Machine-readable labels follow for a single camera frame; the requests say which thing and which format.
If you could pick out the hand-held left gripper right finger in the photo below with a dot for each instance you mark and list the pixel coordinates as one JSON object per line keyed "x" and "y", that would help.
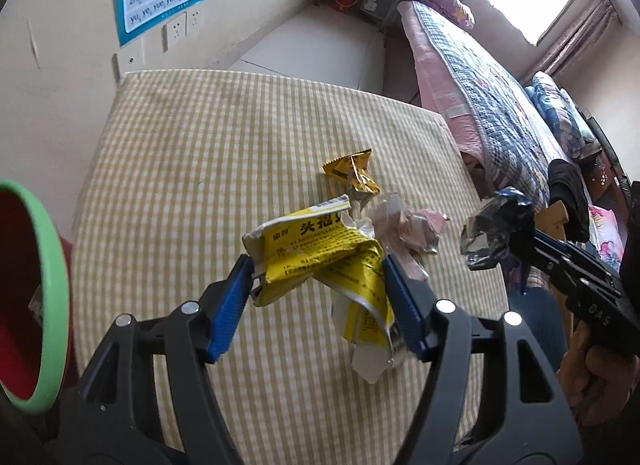
{"x": 405, "y": 305}

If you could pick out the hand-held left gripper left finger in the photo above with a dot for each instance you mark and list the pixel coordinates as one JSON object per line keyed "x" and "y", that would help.
{"x": 227, "y": 305}

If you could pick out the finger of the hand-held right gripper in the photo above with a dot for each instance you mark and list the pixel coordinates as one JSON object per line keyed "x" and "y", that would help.
{"x": 547, "y": 267}
{"x": 575, "y": 260}

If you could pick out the silver blue wrapper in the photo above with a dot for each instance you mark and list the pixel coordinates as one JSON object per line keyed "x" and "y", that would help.
{"x": 487, "y": 235}

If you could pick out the large yellow foil packet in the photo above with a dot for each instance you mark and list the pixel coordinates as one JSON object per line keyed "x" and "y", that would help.
{"x": 320, "y": 255}

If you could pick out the red bin with green rim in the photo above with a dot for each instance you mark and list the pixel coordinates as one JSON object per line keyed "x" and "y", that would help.
{"x": 20, "y": 295}

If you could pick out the person's right hand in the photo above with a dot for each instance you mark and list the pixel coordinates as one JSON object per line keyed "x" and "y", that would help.
{"x": 595, "y": 380}

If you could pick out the pink floral cloth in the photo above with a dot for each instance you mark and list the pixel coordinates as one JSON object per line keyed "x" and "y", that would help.
{"x": 607, "y": 235}

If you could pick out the wooden chair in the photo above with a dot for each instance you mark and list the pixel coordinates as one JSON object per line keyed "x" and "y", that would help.
{"x": 552, "y": 219}

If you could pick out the person's right leg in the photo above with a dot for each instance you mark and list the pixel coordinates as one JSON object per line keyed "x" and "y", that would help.
{"x": 537, "y": 320}

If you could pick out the black garment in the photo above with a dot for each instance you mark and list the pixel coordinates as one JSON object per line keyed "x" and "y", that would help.
{"x": 570, "y": 195}

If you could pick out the crumpled pink white wrapper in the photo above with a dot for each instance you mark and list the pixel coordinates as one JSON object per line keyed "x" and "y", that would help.
{"x": 415, "y": 230}

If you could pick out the small yellow candy wrapper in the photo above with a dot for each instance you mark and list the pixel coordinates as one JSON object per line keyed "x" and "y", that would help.
{"x": 350, "y": 172}

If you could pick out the blue floral pillow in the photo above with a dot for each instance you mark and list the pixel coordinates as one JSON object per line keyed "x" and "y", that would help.
{"x": 555, "y": 110}

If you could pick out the beige checked tablecloth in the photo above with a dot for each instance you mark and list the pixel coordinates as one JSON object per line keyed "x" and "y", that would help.
{"x": 200, "y": 155}

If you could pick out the bed with patterned quilt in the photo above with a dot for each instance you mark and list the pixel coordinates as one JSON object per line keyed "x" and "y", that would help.
{"x": 480, "y": 95}

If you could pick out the patterned window curtain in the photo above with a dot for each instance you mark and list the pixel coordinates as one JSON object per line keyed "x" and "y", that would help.
{"x": 575, "y": 40}

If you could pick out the white wall plate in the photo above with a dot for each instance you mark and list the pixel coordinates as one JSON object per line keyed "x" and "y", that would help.
{"x": 129, "y": 60}

